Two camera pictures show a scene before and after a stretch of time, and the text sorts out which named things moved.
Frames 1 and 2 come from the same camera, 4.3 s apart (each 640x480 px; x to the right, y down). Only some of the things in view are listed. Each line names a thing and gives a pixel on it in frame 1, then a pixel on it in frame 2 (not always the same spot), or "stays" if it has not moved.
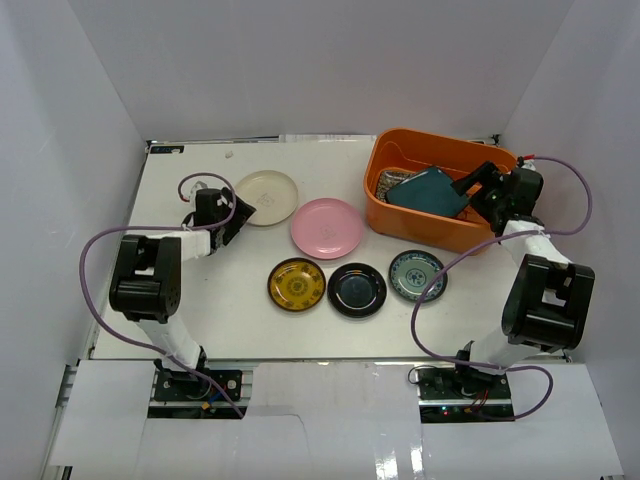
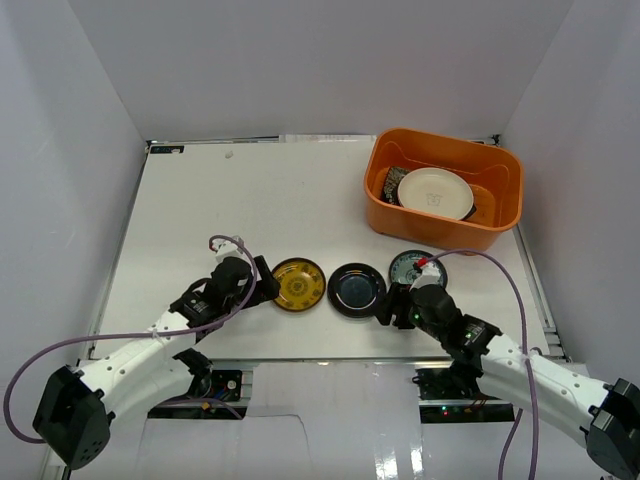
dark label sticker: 164,149 stays
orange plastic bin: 468,230 stays
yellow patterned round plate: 297,284 stays
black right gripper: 482,174 → 391,304
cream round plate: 271,193 → 436,192
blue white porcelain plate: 411,273 stays
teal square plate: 429,190 → 473,211
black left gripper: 232,220 → 263,279
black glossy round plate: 357,290 stays
